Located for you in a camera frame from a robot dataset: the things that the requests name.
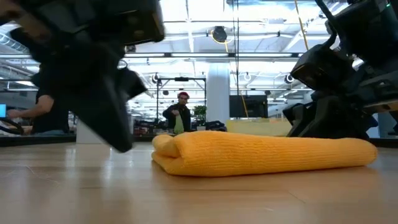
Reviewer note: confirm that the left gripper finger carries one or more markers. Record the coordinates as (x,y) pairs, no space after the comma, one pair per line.
(133,82)
(105,121)

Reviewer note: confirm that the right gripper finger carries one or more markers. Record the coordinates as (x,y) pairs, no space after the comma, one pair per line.
(332,121)
(293,113)

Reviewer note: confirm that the orange microfiber towel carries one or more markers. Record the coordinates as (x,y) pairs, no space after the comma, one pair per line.
(264,152)

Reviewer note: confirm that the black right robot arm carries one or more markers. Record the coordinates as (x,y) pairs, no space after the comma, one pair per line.
(367,28)

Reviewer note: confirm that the yellow translucent plastic bin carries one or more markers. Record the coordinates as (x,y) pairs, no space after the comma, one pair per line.
(258,127)

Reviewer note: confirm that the black monitor screen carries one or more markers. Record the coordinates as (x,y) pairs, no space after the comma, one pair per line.
(252,107)

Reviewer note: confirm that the person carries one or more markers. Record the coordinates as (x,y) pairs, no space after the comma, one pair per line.
(46,115)
(180,110)

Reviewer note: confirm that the pale green bag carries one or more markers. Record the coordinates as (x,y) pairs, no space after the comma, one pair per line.
(178,124)

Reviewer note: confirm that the green background plant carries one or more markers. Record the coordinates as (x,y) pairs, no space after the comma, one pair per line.
(199,113)

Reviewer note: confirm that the black office chair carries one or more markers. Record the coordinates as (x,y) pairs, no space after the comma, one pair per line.
(216,126)

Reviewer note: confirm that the white building column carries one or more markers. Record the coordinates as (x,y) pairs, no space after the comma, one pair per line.
(217,93)

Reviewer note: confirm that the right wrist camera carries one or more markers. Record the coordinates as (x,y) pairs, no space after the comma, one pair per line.
(320,67)

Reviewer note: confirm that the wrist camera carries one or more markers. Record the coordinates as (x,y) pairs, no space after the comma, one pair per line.
(130,21)
(320,67)

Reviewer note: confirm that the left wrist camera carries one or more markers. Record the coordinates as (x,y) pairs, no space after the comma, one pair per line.
(130,21)

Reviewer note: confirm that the black aluminium table frame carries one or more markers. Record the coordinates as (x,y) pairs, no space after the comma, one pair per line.
(31,140)

